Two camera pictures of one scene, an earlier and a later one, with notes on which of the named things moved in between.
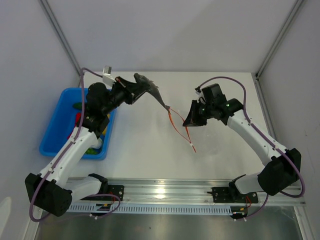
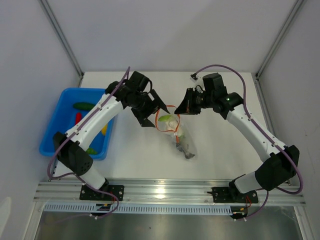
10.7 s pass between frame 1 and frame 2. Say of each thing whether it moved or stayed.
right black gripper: moved
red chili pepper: stayed
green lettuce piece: stayed
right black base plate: stayed
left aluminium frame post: stayed
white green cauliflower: moved
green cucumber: stayed
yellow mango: stayed
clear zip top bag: moved
